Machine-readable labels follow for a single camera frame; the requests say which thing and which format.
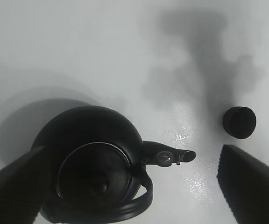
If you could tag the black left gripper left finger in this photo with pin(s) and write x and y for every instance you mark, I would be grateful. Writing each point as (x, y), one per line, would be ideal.
(23, 188)

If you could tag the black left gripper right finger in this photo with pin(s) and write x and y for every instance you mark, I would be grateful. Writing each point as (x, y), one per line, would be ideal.
(244, 182)

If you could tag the black teapot with handle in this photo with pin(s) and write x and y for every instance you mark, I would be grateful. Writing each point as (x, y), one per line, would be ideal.
(98, 166)

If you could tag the small black teacup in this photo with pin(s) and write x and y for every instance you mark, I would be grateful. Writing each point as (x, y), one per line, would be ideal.
(239, 122)

